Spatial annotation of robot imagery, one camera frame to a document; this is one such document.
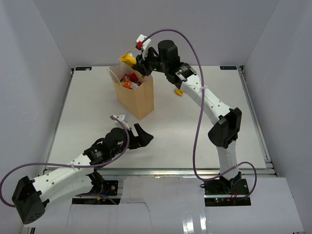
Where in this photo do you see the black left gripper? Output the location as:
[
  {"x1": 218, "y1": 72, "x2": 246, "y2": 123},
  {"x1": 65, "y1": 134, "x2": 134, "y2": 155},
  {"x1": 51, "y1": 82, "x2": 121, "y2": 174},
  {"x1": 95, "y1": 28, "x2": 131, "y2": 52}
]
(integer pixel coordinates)
[{"x1": 111, "y1": 123, "x2": 153, "y2": 157}]

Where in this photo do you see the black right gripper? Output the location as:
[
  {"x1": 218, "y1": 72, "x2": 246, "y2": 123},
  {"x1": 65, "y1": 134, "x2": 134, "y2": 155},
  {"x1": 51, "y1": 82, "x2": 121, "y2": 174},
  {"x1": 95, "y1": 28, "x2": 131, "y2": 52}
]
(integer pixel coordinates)
[{"x1": 133, "y1": 48, "x2": 169, "y2": 77}]

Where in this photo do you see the yellow snack bar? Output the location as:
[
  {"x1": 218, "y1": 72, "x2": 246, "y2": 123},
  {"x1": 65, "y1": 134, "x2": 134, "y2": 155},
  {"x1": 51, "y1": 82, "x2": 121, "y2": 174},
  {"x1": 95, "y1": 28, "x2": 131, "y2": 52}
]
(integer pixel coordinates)
[
  {"x1": 174, "y1": 88, "x2": 183, "y2": 97},
  {"x1": 119, "y1": 50, "x2": 137, "y2": 70}
]

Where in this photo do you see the small red triangular snack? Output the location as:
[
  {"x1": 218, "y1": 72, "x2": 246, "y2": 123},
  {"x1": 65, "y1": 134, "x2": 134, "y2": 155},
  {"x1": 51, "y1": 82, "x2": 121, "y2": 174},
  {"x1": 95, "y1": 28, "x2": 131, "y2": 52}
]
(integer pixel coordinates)
[{"x1": 120, "y1": 72, "x2": 139, "y2": 83}]

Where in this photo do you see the orange snack packet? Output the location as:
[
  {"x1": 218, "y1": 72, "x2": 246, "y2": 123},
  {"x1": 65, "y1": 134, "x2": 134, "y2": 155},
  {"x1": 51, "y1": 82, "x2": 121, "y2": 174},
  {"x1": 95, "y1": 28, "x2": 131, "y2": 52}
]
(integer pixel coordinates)
[{"x1": 121, "y1": 80, "x2": 141, "y2": 90}]

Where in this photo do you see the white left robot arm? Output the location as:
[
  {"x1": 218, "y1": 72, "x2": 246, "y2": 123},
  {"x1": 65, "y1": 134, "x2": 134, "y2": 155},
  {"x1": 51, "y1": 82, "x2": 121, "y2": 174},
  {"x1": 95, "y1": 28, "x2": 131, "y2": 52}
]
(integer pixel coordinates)
[{"x1": 12, "y1": 123, "x2": 154, "y2": 224}]

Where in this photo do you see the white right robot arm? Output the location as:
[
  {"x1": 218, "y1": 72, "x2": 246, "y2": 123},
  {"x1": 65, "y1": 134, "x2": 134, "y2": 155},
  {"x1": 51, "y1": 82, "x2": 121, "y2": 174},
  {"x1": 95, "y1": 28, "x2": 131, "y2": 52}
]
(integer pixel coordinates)
[{"x1": 132, "y1": 36, "x2": 242, "y2": 195}]

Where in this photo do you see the brown paper bag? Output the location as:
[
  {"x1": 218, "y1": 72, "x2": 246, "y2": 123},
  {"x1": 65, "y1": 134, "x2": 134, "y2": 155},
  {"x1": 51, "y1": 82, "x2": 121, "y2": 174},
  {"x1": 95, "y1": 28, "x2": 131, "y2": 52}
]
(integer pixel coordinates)
[{"x1": 107, "y1": 63, "x2": 154, "y2": 120}]

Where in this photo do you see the white front cover sheet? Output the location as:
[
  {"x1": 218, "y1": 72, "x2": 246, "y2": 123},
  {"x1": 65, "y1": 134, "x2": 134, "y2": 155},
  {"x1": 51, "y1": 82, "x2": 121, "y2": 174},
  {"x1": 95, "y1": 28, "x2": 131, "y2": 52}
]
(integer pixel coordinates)
[{"x1": 32, "y1": 177, "x2": 304, "y2": 234}]

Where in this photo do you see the blue corner marker tag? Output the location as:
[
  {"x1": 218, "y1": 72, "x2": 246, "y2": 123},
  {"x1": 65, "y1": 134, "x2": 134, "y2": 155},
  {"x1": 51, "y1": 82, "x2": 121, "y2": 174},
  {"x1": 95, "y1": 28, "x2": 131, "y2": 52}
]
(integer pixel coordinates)
[{"x1": 220, "y1": 66, "x2": 237, "y2": 70}]

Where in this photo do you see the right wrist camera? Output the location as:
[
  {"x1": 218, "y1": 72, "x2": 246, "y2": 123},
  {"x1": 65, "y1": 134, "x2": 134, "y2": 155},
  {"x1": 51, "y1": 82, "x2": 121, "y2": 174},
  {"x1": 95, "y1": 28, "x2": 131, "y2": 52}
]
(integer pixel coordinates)
[{"x1": 136, "y1": 34, "x2": 151, "y2": 60}]

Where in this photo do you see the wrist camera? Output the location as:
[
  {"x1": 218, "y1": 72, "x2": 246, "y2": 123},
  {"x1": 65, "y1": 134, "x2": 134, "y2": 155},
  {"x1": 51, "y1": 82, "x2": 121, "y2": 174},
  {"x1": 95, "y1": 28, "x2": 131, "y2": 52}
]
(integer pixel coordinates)
[
  {"x1": 111, "y1": 113, "x2": 129, "y2": 129},
  {"x1": 136, "y1": 34, "x2": 151, "y2": 60}
]

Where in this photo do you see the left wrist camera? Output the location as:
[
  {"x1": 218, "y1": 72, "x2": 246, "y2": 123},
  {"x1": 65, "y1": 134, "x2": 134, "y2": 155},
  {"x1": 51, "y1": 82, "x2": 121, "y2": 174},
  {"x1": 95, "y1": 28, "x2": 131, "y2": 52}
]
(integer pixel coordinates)
[{"x1": 111, "y1": 113, "x2": 129, "y2": 129}]

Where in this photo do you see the aluminium front rail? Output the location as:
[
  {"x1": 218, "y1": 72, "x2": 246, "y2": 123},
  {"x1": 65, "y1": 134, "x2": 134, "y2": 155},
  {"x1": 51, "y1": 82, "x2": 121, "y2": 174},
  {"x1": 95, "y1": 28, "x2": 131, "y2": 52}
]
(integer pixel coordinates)
[{"x1": 43, "y1": 168, "x2": 275, "y2": 177}]

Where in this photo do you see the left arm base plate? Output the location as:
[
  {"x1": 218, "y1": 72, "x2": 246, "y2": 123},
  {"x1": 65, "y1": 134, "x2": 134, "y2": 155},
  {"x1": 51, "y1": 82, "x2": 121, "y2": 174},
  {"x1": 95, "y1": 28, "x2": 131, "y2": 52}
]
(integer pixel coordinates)
[{"x1": 72, "y1": 180, "x2": 120, "y2": 205}]

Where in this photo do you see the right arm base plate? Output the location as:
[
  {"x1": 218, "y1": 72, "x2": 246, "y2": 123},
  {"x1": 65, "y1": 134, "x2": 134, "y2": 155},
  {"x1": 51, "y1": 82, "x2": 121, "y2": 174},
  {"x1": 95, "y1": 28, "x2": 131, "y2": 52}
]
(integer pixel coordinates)
[{"x1": 200, "y1": 179, "x2": 251, "y2": 207}]

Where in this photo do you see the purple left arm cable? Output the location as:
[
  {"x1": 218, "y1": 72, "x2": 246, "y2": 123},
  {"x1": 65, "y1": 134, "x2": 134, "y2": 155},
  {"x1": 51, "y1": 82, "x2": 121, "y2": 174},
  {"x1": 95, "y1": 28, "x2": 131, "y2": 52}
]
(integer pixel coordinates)
[{"x1": 0, "y1": 115, "x2": 130, "y2": 208}]

